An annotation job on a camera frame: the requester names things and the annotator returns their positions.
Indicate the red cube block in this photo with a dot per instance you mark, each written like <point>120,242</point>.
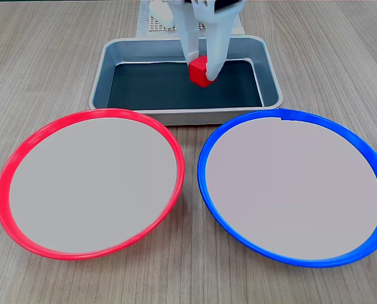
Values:
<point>197,74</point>

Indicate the black tray liner mat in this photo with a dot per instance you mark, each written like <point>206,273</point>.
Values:
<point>157,85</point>

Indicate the blue rimmed white dish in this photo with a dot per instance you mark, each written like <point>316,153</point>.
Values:
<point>293,190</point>

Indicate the silver metal tray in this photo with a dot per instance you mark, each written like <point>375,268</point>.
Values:
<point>191,117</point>

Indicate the white perforated mat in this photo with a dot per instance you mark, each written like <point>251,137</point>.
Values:
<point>158,27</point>

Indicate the red rimmed white dish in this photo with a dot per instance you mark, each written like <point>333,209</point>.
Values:
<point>90,187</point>

